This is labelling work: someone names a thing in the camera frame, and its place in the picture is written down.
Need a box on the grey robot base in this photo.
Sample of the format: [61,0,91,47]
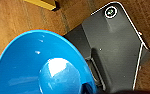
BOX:
[62,1,150,94]

